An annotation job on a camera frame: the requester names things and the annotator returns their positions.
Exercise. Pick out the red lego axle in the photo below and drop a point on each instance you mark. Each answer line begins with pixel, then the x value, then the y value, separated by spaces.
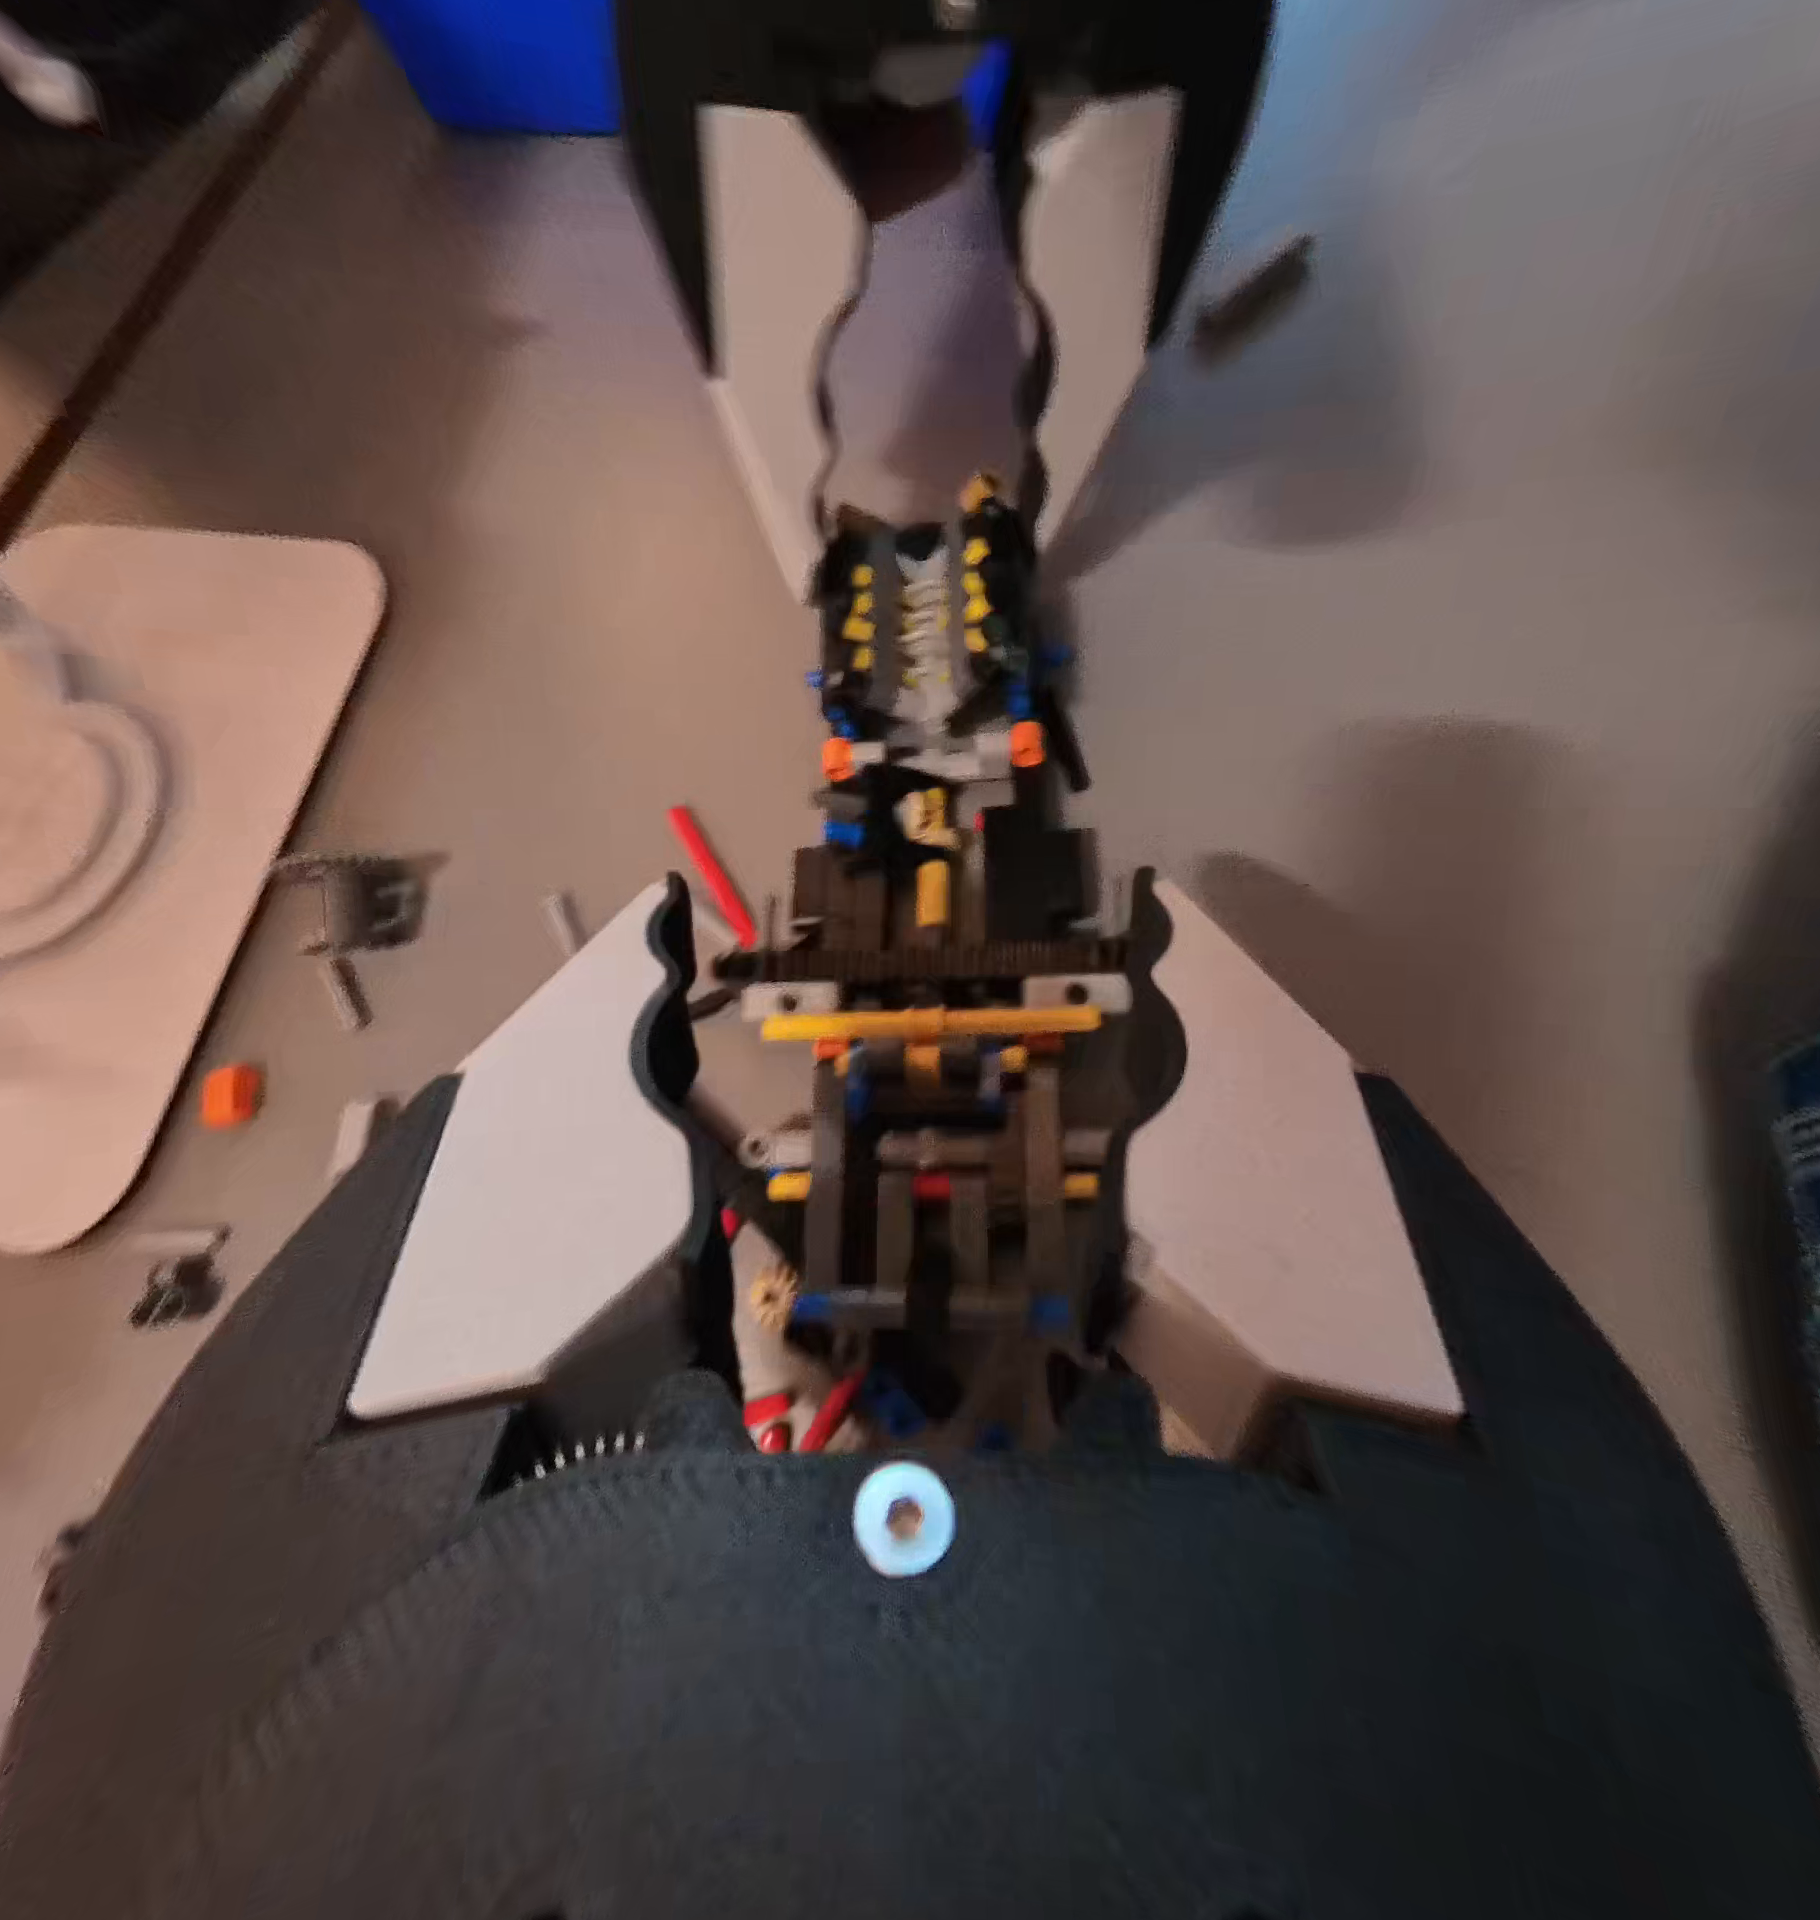
pixel 712 880

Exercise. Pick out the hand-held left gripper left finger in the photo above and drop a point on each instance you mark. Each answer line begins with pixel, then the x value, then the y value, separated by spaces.
pixel 550 1200

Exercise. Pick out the orange lego piece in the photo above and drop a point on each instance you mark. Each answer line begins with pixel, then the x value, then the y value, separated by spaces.
pixel 232 1095

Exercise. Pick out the white book stand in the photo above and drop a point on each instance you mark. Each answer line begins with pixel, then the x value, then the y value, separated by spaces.
pixel 40 810

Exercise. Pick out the person's right hand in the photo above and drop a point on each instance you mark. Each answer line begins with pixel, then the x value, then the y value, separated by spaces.
pixel 910 159

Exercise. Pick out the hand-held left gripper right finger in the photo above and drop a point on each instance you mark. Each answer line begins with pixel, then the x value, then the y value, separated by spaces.
pixel 1271 1200

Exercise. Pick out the grey short lego beam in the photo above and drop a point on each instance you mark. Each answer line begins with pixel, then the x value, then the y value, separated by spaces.
pixel 1253 286

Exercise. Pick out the light grey short lego axle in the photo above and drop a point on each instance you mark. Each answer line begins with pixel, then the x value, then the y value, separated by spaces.
pixel 563 923

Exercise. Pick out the grey lego connector pieces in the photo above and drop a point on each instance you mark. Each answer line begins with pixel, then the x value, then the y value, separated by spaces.
pixel 180 1284

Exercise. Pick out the lego car chassis assembly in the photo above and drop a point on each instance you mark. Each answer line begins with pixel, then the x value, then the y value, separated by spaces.
pixel 941 1051

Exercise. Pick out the grey lego differential gear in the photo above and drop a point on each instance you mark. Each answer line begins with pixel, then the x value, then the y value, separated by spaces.
pixel 355 900

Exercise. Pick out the long blue parts bin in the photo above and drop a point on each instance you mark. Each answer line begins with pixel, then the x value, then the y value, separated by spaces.
pixel 507 59

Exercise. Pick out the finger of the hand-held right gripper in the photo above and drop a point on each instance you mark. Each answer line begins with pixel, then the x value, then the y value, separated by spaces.
pixel 768 301
pixel 1113 271

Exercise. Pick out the white rounded base board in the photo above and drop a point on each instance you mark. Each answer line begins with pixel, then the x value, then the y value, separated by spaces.
pixel 251 751

